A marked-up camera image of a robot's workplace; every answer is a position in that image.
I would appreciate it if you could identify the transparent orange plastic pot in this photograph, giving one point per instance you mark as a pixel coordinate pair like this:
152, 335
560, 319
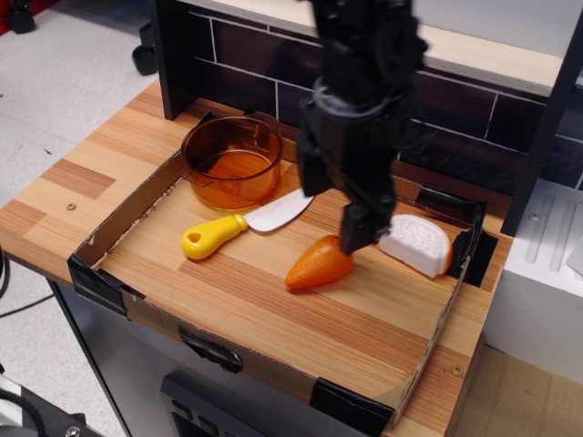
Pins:
233, 162

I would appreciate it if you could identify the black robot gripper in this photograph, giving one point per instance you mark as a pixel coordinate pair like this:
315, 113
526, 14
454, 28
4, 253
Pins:
352, 148

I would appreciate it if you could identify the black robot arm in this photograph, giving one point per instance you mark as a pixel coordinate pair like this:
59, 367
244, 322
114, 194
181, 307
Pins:
370, 49

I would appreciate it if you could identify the black office chair caster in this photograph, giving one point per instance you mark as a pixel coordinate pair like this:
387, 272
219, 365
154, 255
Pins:
144, 55

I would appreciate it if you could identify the yellow handled toy knife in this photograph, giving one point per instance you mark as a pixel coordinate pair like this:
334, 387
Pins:
201, 241

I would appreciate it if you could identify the black shelf post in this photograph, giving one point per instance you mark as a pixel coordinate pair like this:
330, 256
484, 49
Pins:
543, 139
172, 42

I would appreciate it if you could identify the black left shelf post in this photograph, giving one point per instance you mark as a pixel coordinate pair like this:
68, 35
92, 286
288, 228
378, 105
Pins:
172, 42

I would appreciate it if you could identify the white toy cheese wedge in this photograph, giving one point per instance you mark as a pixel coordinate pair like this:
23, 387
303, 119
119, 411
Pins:
419, 243

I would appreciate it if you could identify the taped cardboard fence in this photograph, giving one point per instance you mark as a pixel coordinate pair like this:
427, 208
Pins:
380, 352

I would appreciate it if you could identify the dark brick pattern backsplash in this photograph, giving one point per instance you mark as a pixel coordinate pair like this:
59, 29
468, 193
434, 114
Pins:
465, 129

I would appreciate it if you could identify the light wooden shelf board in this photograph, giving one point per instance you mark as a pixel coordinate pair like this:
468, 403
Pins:
487, 61

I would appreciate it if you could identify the black right shelf post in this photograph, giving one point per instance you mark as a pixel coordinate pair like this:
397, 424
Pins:
543, 139

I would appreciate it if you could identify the orange plastic toy carrot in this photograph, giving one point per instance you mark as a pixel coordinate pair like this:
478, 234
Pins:
321, 263

